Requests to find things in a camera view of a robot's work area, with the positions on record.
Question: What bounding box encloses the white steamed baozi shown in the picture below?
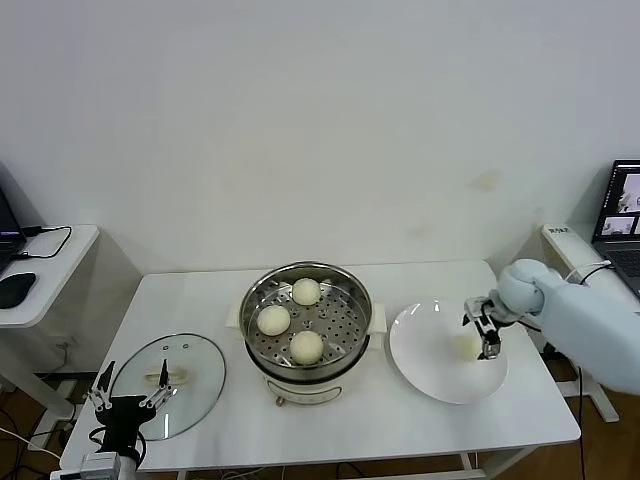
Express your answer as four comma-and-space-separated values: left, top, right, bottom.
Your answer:
451, 333, 482, 362
255, 305, 292, 337
291, 277, 322, 306
288, 330, 325, 366

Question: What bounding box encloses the black adapter cable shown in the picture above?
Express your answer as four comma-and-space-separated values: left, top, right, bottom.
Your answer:
574, 364, 587, 471

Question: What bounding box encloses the perforated steel steamer basket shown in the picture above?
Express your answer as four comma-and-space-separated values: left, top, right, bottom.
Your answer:
239, 260, 374, 369

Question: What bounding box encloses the white side desk with label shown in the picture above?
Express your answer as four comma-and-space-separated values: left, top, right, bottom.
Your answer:
497, 222, 640, 425

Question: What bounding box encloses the black computer mouse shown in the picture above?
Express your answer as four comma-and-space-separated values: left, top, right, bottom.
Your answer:
0, 272, 38, 309

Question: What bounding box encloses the grey laptop with lit screen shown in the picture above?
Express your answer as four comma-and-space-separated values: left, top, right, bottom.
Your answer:
591, 159, 640, 301

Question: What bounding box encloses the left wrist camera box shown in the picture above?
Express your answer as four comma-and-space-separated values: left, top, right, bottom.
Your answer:
79, 453, 119, 477

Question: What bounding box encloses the black laptop with dark screen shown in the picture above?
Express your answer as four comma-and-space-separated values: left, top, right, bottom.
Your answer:
0, 162, 29, 274

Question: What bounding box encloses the black laptop charger cable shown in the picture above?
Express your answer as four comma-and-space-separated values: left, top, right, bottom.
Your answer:
12, 224, 74, 261

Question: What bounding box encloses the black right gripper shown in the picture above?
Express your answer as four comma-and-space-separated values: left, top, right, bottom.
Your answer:
461, 295, 503, 362

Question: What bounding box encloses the white electric cooker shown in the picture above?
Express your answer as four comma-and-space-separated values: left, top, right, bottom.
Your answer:
227, 302, 389, 407

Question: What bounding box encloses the white thin cable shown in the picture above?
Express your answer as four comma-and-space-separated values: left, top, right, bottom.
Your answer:
564, 259, 612, 286

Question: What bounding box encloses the white side desk with mouse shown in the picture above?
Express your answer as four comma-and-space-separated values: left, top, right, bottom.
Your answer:
0, 222, 146, 436

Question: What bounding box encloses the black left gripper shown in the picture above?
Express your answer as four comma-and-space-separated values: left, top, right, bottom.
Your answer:
86, 358, 177, 454

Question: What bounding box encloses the glass lid with white handle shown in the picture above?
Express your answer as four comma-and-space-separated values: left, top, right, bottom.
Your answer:
108, 333, 227, 441

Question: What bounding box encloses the white round plate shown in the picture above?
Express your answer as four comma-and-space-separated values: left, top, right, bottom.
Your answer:
387, 298, 509, 405

